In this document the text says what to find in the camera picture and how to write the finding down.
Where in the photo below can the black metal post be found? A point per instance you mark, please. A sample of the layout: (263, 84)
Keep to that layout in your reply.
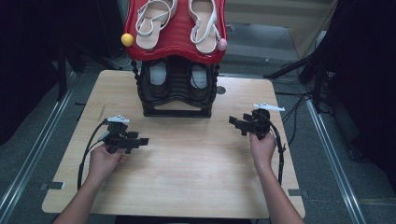
(61, 74)

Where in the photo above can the black tripod stand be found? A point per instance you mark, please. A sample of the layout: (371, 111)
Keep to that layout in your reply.
(317, 77)

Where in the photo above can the person's left hand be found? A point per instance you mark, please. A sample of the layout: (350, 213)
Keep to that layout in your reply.
(102, 165)

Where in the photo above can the black leather shoe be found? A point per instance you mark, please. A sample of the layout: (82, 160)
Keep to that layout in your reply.
(158, 74)
(199, 76)

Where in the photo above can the red and black shoe rack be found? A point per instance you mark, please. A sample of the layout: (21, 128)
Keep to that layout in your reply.
(180, 40)

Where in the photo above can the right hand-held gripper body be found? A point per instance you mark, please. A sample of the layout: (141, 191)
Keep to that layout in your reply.
(260, 124)

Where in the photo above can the person's right hand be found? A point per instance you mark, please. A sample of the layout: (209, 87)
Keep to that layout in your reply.
(263, 152)

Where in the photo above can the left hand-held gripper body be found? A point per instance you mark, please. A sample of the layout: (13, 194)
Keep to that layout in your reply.
(116, 140)

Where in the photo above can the grey tape piece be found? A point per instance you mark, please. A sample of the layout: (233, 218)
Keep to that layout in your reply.
(53, 185)
(297, 193)

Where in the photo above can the dark curtain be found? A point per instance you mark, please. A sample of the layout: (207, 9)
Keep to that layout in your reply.
(367, 77)

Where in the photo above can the dark round table grommet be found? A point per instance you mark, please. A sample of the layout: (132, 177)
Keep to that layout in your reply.
(221, 90)

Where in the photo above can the beige heeled sandal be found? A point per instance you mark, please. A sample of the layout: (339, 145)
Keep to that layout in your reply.
(152, 34)
(204, 34)

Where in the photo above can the metal floor rail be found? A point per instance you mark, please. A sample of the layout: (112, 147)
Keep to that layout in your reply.
(333, 165)
(34, 155)

